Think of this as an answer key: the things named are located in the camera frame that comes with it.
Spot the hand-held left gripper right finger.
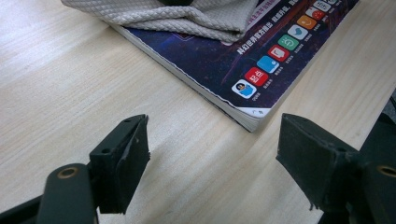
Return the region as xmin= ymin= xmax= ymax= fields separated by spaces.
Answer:
xmin=276 ymin=112 xmax=396 ymax=224

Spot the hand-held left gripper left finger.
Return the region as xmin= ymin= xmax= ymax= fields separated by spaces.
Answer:
xmin=36 ymin=114 xmax=151 ymax=224

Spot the glossy red magazine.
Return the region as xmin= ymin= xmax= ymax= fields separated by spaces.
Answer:
xmin=110 ymin=0 xmax=361 ymax=133

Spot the beige textured cloth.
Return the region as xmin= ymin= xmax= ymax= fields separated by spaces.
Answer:
xmin=60 ymin=0 xmax=260 ymax=44

